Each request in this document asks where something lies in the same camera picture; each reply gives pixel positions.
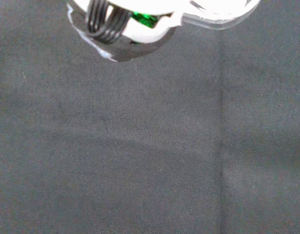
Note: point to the black cloth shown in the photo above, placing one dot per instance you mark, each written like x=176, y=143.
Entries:
x=150, y=146

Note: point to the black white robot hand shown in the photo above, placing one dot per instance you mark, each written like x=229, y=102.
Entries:
x=145, y=34

